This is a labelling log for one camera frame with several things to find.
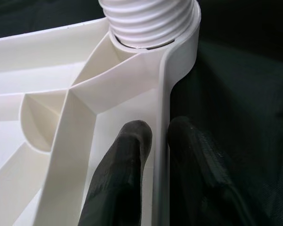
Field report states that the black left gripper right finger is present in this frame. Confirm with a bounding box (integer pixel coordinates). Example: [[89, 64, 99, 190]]
[[167, 115, 253, 226]]

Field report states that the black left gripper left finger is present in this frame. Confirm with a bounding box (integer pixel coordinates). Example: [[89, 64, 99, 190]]
[[78, 119, 154, 226]]

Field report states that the white plastic children table top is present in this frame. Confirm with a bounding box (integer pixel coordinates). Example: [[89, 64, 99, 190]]
[[0, 0, 202, 226]]

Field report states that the white tapered plastic table leg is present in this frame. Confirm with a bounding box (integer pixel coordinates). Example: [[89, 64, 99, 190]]
[[98, 0, 197, 49]]

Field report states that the black cloth table cover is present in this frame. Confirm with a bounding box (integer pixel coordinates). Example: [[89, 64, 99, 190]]
[[0, 0, 283, 226]]

